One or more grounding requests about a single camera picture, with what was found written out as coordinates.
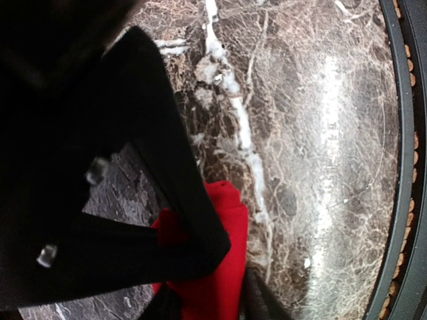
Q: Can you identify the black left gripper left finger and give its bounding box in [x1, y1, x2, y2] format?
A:
[146, 284, 182, 320]

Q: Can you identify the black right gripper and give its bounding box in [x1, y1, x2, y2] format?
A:
[1, 1, 139, 97]

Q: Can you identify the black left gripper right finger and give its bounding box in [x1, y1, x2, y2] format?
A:
[242, 268, 292, 320]

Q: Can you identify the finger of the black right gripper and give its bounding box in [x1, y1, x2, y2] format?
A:
[1, 27, 231, 310]

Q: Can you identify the red santa sock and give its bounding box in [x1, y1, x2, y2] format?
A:
[150, 179, 250, 320]

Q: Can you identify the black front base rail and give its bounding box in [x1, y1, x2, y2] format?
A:
[364, 1, 426, 319]

